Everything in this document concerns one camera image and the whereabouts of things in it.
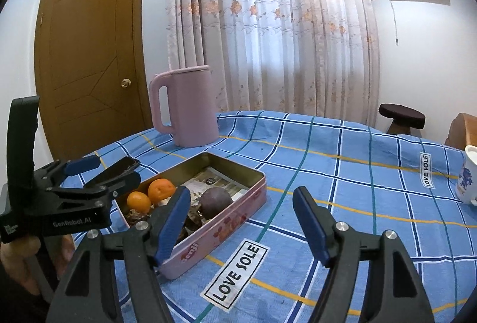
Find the small orange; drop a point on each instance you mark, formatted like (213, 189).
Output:
(161, 190)
(138, 202)

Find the brass door knob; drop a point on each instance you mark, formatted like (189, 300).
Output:
(126, 83)

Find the brown wooden chair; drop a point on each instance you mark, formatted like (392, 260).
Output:
(462, 131)

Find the white mug with blue print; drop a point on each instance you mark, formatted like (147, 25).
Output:
(468, 177)

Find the person's left hand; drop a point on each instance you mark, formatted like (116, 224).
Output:
(18, 259)

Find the pink electric kettle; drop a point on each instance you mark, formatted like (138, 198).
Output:
(190, 107)

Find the wooden door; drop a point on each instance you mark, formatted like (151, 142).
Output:
(89, 47)

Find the dark purple passion fruit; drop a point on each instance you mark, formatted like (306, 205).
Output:
(215, 203)

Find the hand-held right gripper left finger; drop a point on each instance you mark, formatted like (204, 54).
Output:
(175, 218)

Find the printed paper packet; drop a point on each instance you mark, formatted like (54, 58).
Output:
(220, 181)

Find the blue checkered tablecloth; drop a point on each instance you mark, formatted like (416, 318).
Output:
(354, 177)

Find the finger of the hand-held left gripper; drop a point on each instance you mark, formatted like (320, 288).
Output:
(119, 172)
(80, 165)

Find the dark round stool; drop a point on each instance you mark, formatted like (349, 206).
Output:
(402, 113)

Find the pink tin box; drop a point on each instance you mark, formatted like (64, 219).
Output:
(223, 233)

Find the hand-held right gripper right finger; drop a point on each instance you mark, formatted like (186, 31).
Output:
(311, 222)

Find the floral sheer curtain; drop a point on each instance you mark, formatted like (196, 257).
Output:
(275, 28)

